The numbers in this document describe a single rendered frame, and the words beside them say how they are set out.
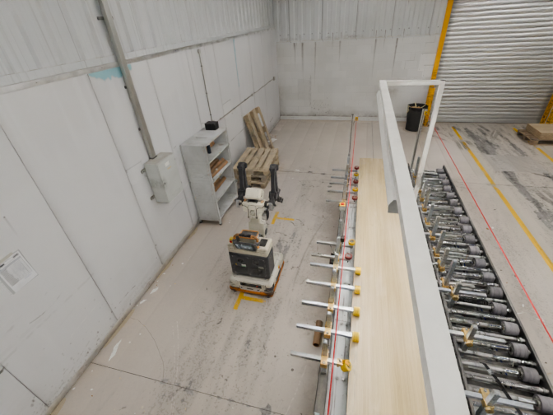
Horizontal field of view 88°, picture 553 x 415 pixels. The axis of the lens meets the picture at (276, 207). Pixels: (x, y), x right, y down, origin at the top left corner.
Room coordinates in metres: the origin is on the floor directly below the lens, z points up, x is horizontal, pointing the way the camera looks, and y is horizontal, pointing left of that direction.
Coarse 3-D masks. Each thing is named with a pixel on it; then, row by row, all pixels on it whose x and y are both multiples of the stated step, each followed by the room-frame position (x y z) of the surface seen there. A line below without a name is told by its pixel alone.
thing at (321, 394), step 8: (344, 216) 3.36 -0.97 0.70; (344, 224) 3.18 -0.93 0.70; (336, 248) 2.70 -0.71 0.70; (336, 288) 2.07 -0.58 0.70; (336, 296) 1.96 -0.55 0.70; (328, 344) 1.44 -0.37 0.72; (320, 368) 1.25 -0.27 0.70; (328, 368) 1.24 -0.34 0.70; (320, 376) 1.18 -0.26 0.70; (320, 384) 1.12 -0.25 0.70; (320, 392) 1.06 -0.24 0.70; (320, 400) 1.01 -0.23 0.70; (320, 408) 0.95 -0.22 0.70
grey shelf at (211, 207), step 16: (224, 128) 5.08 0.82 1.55; (192, 144) 4.43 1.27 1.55; (208, 144) 4.45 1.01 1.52; (224, 144) 5.10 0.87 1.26; (192, 160) 4.39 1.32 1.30; (208, 160) 4.44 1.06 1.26; (192, 176) 4.42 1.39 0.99; (208, 176) 4.33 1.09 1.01; (192, 192) 4.44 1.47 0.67; (208, 192) 4.35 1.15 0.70; (224, 192) 4.66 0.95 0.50; (208, 208) 4.37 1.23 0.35; (224, 208) 4.65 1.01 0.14
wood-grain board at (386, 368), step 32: (384, 192) 3.61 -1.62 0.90; (384, 224) 2.85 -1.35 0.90; (384, 256) 2.29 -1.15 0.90; (384, 288) 1.86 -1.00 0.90; (352, 320) 1.54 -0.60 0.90; (384, 320) 1.51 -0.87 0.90; (352, 352) 1.25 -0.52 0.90; (384, 352) 1.23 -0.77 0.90; (416, 352) 1.21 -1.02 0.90; (352, 384) 1.02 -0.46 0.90; (384, 384) 1.00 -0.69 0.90; (416, 384) 0.99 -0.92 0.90
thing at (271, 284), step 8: (280, 256) 3.07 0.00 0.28; (280, 264) 2.95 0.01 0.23; (232, 272) 2.84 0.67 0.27; (272, 272) 2.78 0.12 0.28; (280, 272) 2.93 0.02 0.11; (232, 280) 2.71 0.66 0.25; (240, 280) 2.68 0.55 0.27; (248, 280) 2.67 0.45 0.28; (256, 280) 2.65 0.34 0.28; (264, 280) 2.64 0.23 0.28; (272, 280) 2.64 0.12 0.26; (232, 288) 2.70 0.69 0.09; (240, 288) 2.67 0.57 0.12; (248, 288) 2.63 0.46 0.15; (256, 288) 2.60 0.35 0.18; (272, 288) 2.61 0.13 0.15
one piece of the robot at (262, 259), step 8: (256, 240) 2.68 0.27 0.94; (264, 240) 2.82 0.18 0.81; (232, 248) 2.76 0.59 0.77; (256, 248) 2.69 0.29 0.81; (264, 248) 2.67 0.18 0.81; (272, 248) 2.84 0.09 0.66; (232, 256) 2.77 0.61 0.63; (240, 256) 2.74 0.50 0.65; (248, 256) 2.70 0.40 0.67; (256, 256) 2.68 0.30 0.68; (264, 256) 2.63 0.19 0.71; (272, 256) 2.81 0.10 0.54; (232, 264) 2.78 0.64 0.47; (240, 264) 2.74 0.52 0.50; (248, 264) 2.71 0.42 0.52; (256, 264) 2.68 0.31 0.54; (264, 264) 2.64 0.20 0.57; (272, 264) 2.78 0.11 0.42; (240, 272) 2.75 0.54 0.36; (248, 272) 2.71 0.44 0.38; (256, 272) 2.68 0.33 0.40; (264, 272) 2.64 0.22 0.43
